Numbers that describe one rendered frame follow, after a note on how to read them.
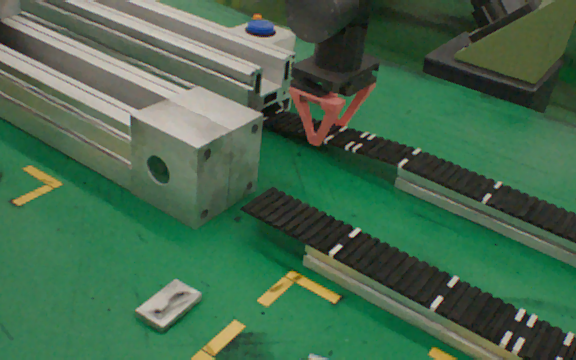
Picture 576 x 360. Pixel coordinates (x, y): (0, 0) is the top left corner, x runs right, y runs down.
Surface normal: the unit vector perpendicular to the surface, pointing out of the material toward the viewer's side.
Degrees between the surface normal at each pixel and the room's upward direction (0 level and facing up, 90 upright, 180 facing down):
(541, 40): 90
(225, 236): 0
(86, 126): 90
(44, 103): 90
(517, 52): 90
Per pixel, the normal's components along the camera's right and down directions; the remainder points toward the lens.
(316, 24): -0.45, 0.44
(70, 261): 0.11, -0.84
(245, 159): 0.81, 0.39
